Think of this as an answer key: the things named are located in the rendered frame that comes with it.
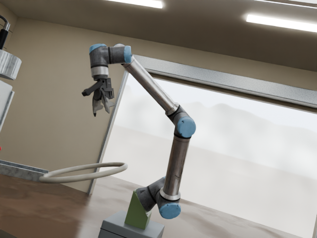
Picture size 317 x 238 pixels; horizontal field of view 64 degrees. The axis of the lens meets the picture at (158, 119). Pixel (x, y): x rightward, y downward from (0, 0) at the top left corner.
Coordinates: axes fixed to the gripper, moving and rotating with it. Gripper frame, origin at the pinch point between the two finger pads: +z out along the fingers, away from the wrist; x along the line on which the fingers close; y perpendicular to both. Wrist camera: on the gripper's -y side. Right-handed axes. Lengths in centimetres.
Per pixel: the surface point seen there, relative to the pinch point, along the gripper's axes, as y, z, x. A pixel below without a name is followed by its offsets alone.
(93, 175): -7.1, 29.4, -0.2
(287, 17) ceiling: 363, -146, 29
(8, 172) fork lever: -36, 24, 37
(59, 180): -20.2, 29.6, 9.2
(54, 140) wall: 159, 8, 536
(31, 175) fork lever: -26.7, 27.6, 31.6
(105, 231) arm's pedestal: 22, 77, 47
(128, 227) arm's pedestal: 33, 76, 37
